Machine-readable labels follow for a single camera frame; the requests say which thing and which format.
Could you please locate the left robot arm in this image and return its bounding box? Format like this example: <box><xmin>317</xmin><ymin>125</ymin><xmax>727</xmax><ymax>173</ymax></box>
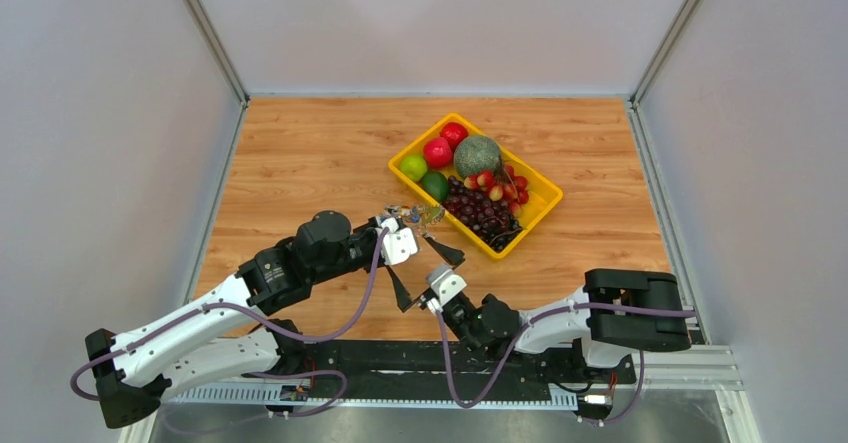
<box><xmin>71</xmin><ymin>211</ymin><xmax>419</xmax><ymax>429</ymax></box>

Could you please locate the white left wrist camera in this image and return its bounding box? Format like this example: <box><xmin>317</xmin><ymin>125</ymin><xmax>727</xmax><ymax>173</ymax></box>
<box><xmin>377</xmin><ymin>217</ymin><xmax>420</xmax><ymax>266</ymax></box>

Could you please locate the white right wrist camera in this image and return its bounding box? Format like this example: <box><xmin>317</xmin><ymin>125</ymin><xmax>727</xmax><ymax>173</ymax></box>
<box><xmin>419</xmin><ymin>264</ymin><xmax>467</xmax><ymax>314</ymax></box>

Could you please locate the keyring chain with green tag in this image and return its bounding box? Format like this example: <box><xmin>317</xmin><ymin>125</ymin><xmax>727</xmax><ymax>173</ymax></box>
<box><xmin>411</xmin><ymin>204</ymin><xmax>448</xmax><ymax>237</ymax></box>

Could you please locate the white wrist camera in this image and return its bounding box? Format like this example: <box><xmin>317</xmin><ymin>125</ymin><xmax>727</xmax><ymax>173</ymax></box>
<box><xmin>377</xmin><ymin>217</ymin><xmax>420</xmax><ymax>266</ymax></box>
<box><xmin>419</xmin><ymin>264</ymin><xmax>467</xmax><ymax>314</ymax></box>

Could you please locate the pile of tagged keys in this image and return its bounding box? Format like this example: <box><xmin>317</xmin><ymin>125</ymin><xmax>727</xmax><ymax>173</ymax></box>
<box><xmin>381</xmin><ymin>204</ymin><xmax>423</xmax><ymax>226</ymax></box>

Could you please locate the red apple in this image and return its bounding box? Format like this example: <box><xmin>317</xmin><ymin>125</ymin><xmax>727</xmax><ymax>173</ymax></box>
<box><xmin>439</xmin><ymin>122</ymin><xmax>469</xmax><ymax>151</ymax></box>
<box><xmin>422</xmin><ymin>137</ymin><xmax>453</xmax><ymax>169</ymax></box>

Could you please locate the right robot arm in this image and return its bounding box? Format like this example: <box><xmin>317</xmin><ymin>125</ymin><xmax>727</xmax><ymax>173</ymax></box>
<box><xmin>390</xmin><ymin>242</ymin><xmax>695</xmax><ymax>381</ymax></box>

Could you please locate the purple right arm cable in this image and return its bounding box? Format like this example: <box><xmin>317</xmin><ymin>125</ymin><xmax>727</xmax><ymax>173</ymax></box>
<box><xmin>434</xmin><ymin>302</ymin><xmax>698</xmax><ymax>427</ymax></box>

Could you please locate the purple grape bunch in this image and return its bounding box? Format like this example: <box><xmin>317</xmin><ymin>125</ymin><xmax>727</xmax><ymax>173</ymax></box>
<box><xmin>444</xmin><ymin>176</ymin><xmax>524</xmax><ymax>253</ymax></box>

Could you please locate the light green apple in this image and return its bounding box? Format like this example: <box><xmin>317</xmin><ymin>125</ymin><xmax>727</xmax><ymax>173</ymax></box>
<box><xmin>398</xmin><ymin>154</ymin><xmax>429</xmax><ymax>183</ymax></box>

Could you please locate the dark green lime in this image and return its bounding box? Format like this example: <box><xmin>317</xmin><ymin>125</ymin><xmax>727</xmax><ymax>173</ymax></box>
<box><xmin>419</xmin><ymin>171</ymin><xmax>450</xmax><ymax>204</ymax></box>

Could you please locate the red apple far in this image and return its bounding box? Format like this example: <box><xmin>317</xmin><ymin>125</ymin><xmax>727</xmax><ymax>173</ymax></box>
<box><xmin>439</xmin><ymin>122</ymin><xmax>469</xmax><ymax>151</ymax></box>

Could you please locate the red apple near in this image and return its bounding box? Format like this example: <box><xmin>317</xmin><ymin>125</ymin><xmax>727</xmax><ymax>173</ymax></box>
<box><xmin>422</xmin><ymin>137</ymin><xmax>453</xmax><ymax>169</ymax></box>

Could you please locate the green netted melon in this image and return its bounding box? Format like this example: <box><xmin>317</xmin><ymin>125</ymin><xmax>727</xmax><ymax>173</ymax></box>
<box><xmin>453</xmin><ymin>135</ymin><xmax>503</xmax><ymax>178</ymax></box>

